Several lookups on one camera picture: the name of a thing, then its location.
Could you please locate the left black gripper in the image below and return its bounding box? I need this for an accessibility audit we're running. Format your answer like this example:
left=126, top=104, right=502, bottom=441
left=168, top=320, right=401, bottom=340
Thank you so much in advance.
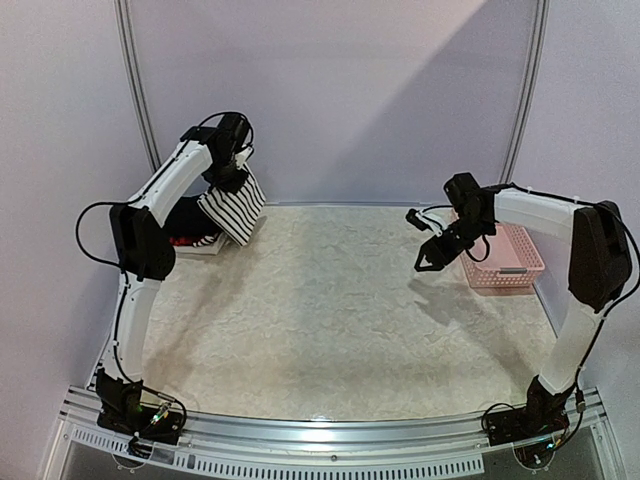
left=202, top=151, right=249, bottom=194

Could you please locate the black white striped garment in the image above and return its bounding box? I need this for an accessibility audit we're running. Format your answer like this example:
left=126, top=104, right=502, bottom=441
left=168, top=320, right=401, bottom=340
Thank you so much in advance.
left=197, top=167, right=266, bottom=246

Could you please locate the black t-shirt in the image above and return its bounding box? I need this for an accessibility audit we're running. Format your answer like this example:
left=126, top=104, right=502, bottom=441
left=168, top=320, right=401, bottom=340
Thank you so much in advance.
left=163, top=196, right=222, bottom=239

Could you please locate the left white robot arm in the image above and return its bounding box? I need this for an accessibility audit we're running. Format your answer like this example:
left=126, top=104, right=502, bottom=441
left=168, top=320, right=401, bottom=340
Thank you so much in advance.
left=96, top=111, right=253, bottom=383

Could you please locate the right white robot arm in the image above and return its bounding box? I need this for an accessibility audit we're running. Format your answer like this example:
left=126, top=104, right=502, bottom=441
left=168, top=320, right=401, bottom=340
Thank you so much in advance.
left=405, top=172, right=639, bottom=396

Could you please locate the pink plastic basket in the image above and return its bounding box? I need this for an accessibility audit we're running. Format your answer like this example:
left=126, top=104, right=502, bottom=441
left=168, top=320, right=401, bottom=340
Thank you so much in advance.
left=459, top=223, right=545, bottom=290

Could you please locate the white folded garment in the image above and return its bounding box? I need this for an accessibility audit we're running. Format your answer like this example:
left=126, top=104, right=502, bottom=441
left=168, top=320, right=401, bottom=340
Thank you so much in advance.
left=173, top=233, right=228, bottom=255

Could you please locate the red black plaid shirt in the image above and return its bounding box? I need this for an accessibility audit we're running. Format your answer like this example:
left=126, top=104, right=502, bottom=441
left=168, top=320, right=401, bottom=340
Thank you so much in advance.
left=169, top=235, right=216, bottom=248

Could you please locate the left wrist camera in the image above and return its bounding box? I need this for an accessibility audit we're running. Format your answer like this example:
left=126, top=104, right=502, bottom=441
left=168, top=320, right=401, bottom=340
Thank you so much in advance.
left=234, top=145, right=254, bottom=169

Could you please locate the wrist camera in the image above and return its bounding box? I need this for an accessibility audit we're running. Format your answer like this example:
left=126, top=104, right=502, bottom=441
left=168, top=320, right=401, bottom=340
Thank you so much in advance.
left=405, top=208, right=447, bottom=236
left=234, top=145, right=254, bottom=169

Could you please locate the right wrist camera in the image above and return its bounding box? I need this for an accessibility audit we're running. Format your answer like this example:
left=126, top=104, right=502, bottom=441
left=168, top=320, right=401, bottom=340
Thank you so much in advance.
left=405, top=208, right=447, bottom=236

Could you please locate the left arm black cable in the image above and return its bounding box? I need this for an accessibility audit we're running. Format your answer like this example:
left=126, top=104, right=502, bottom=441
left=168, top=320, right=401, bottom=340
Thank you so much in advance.
left=74, top=110, right=259, bottom=396

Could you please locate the left aluminium frame post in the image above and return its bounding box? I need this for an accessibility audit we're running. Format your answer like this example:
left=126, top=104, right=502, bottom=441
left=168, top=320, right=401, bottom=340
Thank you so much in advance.
left=113, top=0, right=161, bottom=172

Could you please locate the aluminium frame post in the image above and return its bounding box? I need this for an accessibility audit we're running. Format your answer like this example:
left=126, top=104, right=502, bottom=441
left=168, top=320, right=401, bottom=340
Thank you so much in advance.
left=113, top=0, right=161, bottom=172
left=499, top=0, right=550, bottom=183

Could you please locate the right aluminium frame post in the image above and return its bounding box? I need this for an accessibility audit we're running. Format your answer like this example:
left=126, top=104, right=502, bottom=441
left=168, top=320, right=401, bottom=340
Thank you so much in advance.
left=499, top=0, right=550, bottom=183

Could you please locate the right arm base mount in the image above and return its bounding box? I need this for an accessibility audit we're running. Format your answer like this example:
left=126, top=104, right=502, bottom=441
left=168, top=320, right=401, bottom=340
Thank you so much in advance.
left=480, top=377, right=586, bottom=450

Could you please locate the aluminium front rail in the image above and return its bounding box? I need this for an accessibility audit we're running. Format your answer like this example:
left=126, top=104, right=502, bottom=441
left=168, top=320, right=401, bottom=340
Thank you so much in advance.
left=45, top=387, right=625, bottom=479

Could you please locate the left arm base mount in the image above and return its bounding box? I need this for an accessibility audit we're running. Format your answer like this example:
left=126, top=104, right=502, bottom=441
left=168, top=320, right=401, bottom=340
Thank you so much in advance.
left=95, top=368, right=188, bottom=445

